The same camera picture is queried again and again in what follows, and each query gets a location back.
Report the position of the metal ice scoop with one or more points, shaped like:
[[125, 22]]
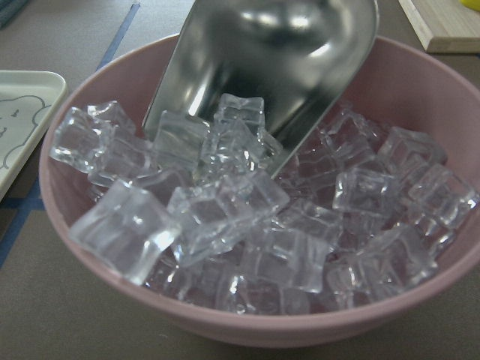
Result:
[[299, 56]]

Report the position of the cream bear tray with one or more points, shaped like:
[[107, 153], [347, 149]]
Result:
[[29, 100]]

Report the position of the wooden cutting board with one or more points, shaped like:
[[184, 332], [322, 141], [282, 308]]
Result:
[[443, 27]]

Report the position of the pile of clear ice cubes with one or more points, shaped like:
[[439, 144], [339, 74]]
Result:
[[361, 212]]

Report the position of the pink bowl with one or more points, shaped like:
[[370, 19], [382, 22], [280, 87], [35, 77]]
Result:
[[396, 83]]

